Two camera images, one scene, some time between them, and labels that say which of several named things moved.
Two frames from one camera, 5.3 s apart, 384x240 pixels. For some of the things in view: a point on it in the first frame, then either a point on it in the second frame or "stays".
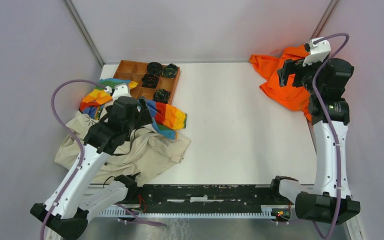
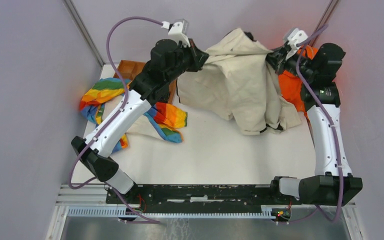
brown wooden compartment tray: [134, 70] stays
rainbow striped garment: [165, 118] stays
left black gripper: [143, 117] -> [198, 56]
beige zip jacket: [147, 150] -> [236, 80]
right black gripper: [292, 66] -> [277, 58]
